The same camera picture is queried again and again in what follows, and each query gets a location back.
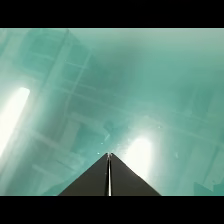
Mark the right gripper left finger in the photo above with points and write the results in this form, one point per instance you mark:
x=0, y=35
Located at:
x=95, y=181

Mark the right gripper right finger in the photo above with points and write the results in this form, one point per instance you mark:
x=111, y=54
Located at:
x=125, y=181

